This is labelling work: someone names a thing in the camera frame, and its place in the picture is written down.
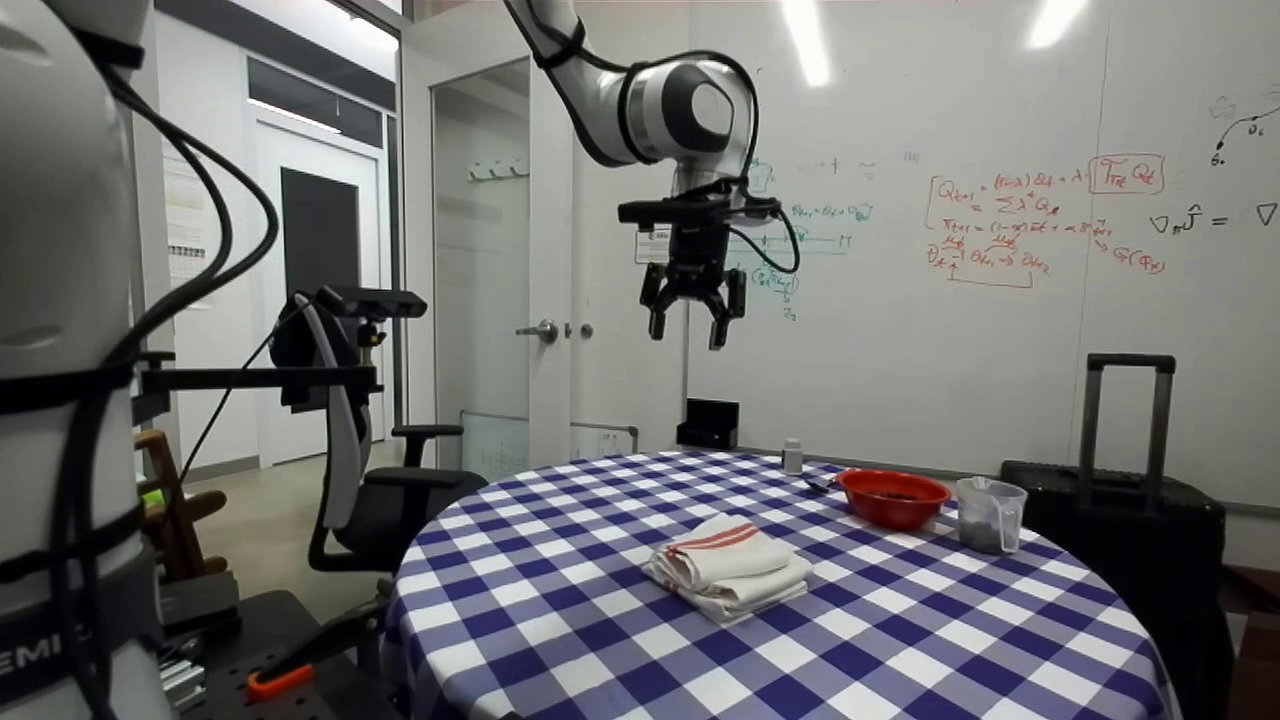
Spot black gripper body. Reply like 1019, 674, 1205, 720
638, 219, 753, 317

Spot white cloth with red stripes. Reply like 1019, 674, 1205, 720
649, 512, 816, 633

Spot black box behind table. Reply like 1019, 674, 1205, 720
673, 396, 744, 456

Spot white door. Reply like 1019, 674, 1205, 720
427, 57, 578, 483

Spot red bowl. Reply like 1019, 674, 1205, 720
836, 466, 950, 536

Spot clear plastic cup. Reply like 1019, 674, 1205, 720
950, 476, 1033, 557

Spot black office chair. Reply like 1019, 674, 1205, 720
268, 288, 491, 576

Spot blue white checkered tablecloth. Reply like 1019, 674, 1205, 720
381, 447, 1185, 720

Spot brown wooden stand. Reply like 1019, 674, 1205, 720
130, 422, 230, 583

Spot white paper wall sign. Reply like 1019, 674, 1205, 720
632, 225, 673, 270

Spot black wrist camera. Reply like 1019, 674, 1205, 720
617, 183, 789, 232

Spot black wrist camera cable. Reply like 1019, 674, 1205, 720
725, 197, 807, 279

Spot wall whiteboard with writing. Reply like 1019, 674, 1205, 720
684, 0, 1280, 512

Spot wall coat hooks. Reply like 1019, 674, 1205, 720
465, 156, 532, 188

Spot black camera on mount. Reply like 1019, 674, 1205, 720
314, 285, 431, 324

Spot black horizontal mount bar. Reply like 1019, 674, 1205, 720
130, 349, 388, 402

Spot black suitcase with handle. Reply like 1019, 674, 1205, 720
997, 351, 1232, 720

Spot orange handled black clamp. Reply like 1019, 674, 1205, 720
240, 595, 390, 707

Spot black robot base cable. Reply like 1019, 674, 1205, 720
55, 57, 284, 720

